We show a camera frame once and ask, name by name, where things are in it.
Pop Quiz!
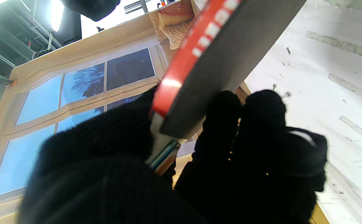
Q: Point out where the red ping pong bat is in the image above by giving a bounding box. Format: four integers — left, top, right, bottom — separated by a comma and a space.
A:
147, 0, 307, 175

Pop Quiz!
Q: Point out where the printed living room backdrop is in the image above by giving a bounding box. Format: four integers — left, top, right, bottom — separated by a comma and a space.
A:
0, 0, 329, 224

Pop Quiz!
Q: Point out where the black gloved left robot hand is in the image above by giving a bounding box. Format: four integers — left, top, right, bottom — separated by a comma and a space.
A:
17, 86, 328, 224

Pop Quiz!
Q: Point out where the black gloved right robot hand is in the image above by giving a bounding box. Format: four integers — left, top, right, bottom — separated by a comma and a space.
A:
61, 0, 121, 21

